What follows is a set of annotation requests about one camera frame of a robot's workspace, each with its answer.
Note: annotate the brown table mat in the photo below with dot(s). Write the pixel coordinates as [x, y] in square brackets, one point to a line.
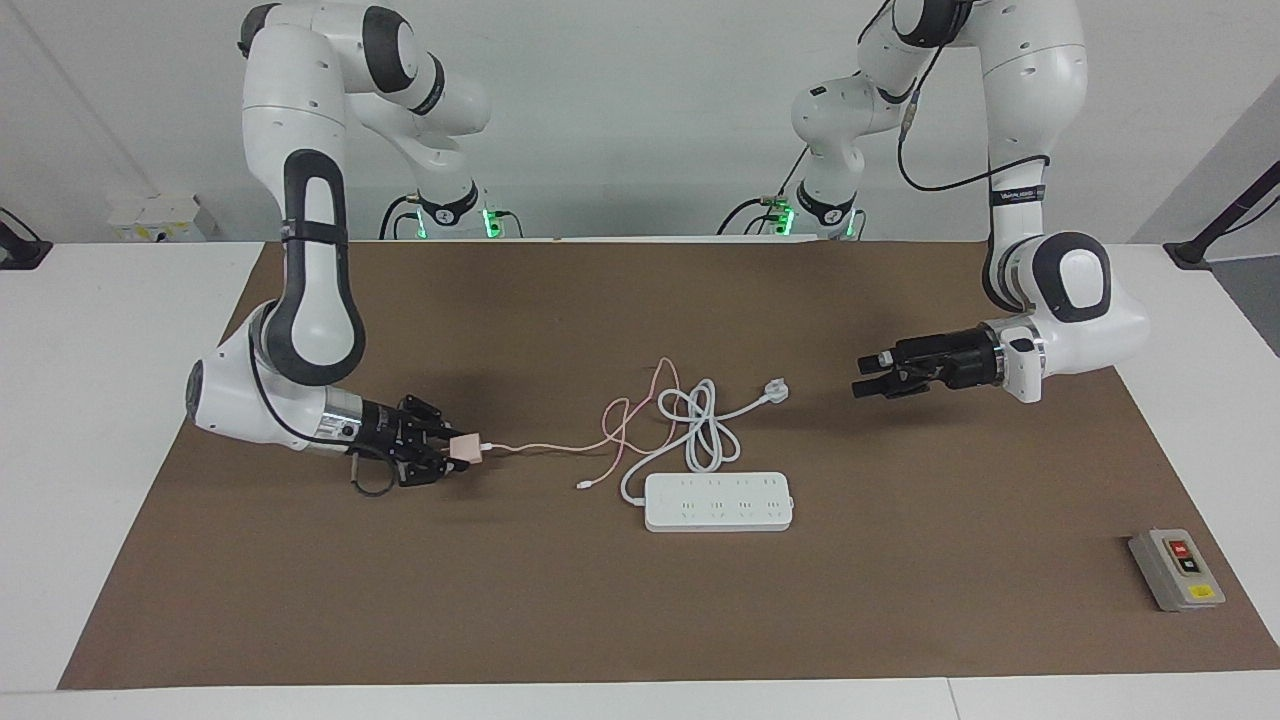
[600, 600]

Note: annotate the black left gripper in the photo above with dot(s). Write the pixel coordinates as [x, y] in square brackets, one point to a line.
[950, 360]

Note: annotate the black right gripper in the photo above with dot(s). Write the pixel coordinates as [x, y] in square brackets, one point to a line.
[385, 440]

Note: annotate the black clamp stand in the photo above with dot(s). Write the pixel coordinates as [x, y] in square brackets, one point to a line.
[1230, 210]
[20, 250]

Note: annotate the white power strip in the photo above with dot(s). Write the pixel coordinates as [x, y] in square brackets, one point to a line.
[720, 502]

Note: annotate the white cardboard boxes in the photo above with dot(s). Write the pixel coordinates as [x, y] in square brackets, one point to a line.
[160, 220]

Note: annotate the grey on-off switch box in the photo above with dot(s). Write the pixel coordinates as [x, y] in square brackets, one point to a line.
[1180, 570]

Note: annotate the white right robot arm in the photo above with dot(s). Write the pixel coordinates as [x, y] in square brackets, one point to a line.
[300, 100]

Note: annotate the pink charger block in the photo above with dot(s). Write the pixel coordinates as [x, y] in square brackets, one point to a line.
[465, 448]

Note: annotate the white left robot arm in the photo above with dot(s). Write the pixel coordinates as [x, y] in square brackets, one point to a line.
[1040, 100]

